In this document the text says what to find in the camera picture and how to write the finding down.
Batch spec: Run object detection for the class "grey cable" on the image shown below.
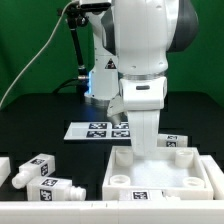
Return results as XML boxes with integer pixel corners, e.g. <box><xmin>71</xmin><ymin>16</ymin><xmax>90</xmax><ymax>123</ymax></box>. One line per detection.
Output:
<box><xmin>0</xmin><ymin>0</ymin><xmax>80</xmax><ymax>108</ymax></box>

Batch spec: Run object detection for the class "white fence bar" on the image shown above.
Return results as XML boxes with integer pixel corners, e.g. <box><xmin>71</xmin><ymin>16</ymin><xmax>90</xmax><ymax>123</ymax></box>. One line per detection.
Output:
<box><xmin>200</xmin><ymin>155</ymin><xmax>224</xmax><ymax>200</ymax></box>
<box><xmin>0</xmin><ymin>157</ymin><xmax>11</xmax><ymax>187</ymax></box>
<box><xmin>0</xmin><ymin>201</ymin><xmax>224</xmax><ymax>224</ymax></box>

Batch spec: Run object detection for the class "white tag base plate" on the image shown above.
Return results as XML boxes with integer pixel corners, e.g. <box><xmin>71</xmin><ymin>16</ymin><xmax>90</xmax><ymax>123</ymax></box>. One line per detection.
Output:
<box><xmin>64</xmin><ymin>122</ymin><xmax>130</xmax><ymax>141</ymax></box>

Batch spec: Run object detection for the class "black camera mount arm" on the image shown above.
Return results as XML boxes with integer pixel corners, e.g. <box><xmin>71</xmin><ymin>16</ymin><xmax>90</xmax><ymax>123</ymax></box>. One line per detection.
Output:
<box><xmin>57</xmin><ymin>2</ymin><xmax>88</xmax><ymax>80</ymax></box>

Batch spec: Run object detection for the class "white front fence bar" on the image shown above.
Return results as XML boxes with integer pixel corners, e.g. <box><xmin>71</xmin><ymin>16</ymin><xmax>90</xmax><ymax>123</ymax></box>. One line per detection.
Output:
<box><xmin>0</xmin><ymin>201</ymin><xmax>224</xmax><ymax>224</ymax></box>

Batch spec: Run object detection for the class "black camera on mount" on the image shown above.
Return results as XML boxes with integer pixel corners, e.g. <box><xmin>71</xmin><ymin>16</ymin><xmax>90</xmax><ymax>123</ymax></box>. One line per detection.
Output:
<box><xmin>79</xmin><ymin>0</ymin><xmax>112</xmax><ymax>12</ymax></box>

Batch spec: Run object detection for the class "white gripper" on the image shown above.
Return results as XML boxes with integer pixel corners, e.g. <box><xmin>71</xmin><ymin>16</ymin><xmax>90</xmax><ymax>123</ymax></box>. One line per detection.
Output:
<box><xmin>120</xmin><ymin>76</ymin><xmax>167</xmax><ymax>156</ymax></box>

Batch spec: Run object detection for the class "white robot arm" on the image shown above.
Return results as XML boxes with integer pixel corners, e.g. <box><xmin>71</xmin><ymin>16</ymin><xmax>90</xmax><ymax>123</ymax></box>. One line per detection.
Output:
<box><xmin>80</xmin><ymin>0</ymin><xmax>198</xmax><ymax>156</ymax></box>

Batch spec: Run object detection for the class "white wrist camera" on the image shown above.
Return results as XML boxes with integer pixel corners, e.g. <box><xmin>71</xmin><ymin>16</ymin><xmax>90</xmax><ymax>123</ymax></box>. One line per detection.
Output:
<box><xmin>107</xmin><ymin>95</ymin><xmax>125</xmax><ymax>118</ymax></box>

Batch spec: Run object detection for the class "white right fence bar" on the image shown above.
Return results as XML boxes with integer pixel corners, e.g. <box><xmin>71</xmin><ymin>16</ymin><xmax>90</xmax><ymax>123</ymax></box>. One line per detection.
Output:
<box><xmin>200</xmin><ymin>155</ymin><xmax>224</xmax><ymax>200</ymax></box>

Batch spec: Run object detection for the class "white left fence bar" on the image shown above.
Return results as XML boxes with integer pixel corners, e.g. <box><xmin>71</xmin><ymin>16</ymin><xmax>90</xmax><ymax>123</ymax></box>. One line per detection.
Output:
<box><xmin>0</xmin><ymin>157</ymin><xmax>11</xmax><ymax>187</ymax></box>

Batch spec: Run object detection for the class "white square tabletop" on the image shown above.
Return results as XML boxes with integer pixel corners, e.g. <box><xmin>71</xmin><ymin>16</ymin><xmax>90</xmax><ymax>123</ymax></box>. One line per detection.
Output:
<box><xmin>102</xmin><ymin>146</ymin><xmax>214</xmax><ymax>201</ymax></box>

